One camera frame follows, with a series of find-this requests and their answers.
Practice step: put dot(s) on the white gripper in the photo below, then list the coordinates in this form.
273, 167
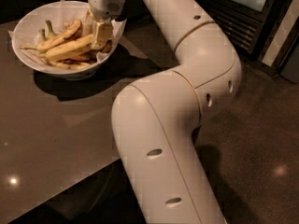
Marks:
104, 6

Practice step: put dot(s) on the large front yellow banana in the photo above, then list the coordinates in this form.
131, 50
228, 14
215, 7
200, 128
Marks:
70, 48

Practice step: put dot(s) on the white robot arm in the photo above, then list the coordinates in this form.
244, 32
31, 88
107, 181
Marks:
153, 118

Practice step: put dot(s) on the rear yellow banana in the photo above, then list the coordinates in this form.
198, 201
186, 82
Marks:
53, 40

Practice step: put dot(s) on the white bowl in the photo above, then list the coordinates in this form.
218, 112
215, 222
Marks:
27, 29

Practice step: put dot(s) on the small bananas at bottom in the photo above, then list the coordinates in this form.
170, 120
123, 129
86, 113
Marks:
83, 60

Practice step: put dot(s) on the white paper liner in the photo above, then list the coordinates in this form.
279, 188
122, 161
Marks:
58, 39

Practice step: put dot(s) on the glass door refrigerator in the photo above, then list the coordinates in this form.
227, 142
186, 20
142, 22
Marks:
264, 31

